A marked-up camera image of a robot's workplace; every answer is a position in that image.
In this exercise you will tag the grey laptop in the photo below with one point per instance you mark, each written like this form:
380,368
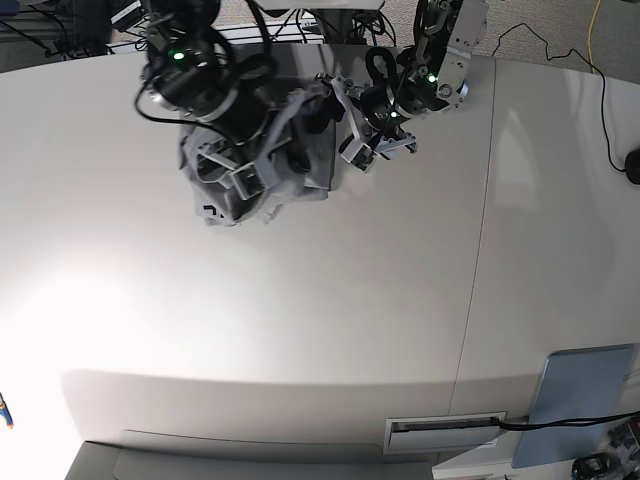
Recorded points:
582,383

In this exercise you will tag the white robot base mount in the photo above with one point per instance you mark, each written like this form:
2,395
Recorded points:
320,4

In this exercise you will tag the blue orange tool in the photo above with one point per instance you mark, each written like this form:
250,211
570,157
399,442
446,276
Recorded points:
5,413

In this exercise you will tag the black device bottom right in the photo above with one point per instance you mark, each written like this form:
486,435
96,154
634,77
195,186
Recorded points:
600,465

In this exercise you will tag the white table cable box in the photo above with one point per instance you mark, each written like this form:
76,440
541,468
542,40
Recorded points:
421,435

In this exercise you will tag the grey T-shirt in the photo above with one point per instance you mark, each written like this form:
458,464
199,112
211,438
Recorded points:
292,161

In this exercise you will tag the black round puck device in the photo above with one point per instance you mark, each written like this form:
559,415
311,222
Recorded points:
632,166

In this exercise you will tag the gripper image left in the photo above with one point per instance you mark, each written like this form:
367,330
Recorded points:
245,117

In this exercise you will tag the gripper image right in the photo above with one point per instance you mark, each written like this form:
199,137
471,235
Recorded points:
382,106

